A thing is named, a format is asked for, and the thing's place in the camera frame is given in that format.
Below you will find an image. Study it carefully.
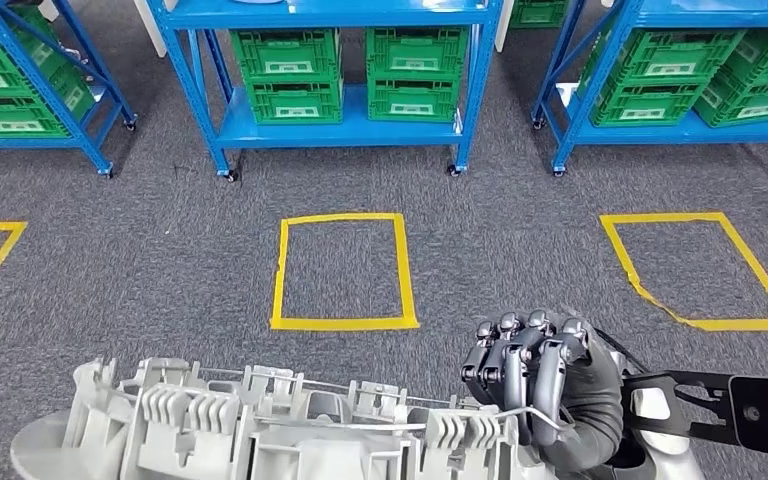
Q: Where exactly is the white plastic sheet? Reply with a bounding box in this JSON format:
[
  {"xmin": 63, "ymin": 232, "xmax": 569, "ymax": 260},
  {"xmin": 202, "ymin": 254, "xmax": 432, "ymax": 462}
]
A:
[{"xmin": 554, "ymin": 81, "xmax": 582, "ymax": 109}]

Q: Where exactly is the blue metal shelf rack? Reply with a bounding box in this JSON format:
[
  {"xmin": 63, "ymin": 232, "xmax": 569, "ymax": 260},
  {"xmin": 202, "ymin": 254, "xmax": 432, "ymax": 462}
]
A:
[
  {"xmin": 145, "ymin": 0, "xmax": 506, "ymax": 183},
  {"xmin": 529, "ymin": 0, "xmax": 768, "ymax": 179},
  {"xmin": 0, "ymin": 0, "xmax": 139, "ymax": 181}
]

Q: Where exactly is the white table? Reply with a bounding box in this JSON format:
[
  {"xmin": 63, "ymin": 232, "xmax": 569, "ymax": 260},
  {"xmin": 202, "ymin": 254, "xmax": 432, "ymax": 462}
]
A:
[
  {"xmin": 133, "ymin": 0, "xmax": 168, "ymax": 59},
  {"xmin": 493, "ymin": 0, "xmax": 515, "ymax": 53}
]

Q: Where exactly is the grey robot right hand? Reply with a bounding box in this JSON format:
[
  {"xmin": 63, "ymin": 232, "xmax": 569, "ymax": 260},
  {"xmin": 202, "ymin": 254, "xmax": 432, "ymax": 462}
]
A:
[{"xmin": 460, "ymin": 309, "xmax": 626, "ymax": 473}]

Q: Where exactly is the grey plastic wheel cover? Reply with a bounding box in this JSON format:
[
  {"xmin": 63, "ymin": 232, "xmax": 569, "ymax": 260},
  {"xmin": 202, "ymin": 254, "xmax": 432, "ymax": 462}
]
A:
[{"xmin": 9, "ymin": 357, "xmax": 577, "ymax": 480}]

